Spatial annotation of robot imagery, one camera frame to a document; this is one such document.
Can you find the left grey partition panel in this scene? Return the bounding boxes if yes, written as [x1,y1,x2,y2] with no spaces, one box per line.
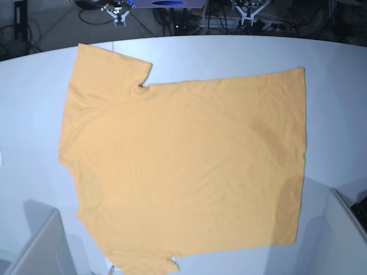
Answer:
[1,209,77,274]

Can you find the grey partition panel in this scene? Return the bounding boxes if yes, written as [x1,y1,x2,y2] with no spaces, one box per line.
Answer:
[304,190,366,274]
[1,209,77,274]

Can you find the right grey partition panel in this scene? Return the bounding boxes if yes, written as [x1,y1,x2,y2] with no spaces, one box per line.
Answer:
[304,190,366,274]

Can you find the yellow orange T-shirt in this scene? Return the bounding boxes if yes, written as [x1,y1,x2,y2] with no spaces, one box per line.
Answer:
[58,44,306,274]

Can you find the white cloth at left edge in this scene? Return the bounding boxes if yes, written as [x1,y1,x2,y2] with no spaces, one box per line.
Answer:
[0,149,3,166]

